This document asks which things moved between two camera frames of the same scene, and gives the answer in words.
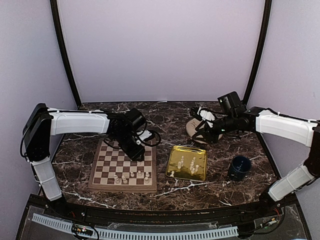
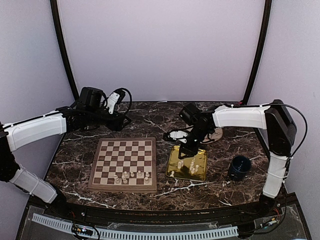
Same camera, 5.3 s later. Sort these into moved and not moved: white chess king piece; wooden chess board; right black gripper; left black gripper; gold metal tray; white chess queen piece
Moved: left black gripper; right black gripper
Not moved: white chess king piece; wooden chess board; white chess queen piece; gold metal tray
